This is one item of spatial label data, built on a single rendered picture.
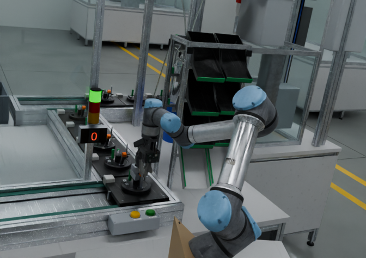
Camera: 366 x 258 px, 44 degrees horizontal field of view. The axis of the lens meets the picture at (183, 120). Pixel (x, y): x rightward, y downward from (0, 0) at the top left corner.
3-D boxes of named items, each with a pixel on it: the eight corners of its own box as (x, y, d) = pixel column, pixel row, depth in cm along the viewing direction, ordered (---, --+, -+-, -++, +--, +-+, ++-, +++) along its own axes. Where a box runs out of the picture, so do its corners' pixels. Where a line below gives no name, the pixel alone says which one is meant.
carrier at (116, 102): (125, 108, 334) (127, 91, 330) (93, 108, 323) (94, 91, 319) (114, 98, 354) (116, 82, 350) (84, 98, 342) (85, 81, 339)
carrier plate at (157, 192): (169, 201, 210) (169, 197, 210) (119, 207, 199) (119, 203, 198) (148, 178, 230) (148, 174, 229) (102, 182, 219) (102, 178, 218)
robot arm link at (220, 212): (242, 244, 148) (280, 103, 170) (220, 227, 138) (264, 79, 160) (211, 238, 155) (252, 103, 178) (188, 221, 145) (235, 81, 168)
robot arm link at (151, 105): (152, 104, 187) (140, 97, 193) (149, 129, 191) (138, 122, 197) (168, 102, 192) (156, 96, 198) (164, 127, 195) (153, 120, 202)
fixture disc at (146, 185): (154, 193, 212) (155, 189, 211) (126, 196, 205) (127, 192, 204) (143, 179, 223) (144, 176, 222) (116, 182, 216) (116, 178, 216)
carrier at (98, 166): (147, 176, 231) (150, 154, 227) (101, 180, 220) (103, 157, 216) (130, 157, 251) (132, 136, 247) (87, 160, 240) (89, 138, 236)
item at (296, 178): (316, 245, 371) (342, 147, 344) (196, 270, 319) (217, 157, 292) (265, 204, 427) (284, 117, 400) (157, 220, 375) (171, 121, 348)
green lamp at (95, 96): (102, 102, 202) (103, 91, 200) (91, 102, 199) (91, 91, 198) (98, 99, 206) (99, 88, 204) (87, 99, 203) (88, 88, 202)
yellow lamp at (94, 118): (100, 123, 205) (101, 113, 203) (89, 124, 202) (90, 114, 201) (97, 120, 209) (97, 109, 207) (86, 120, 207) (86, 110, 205)
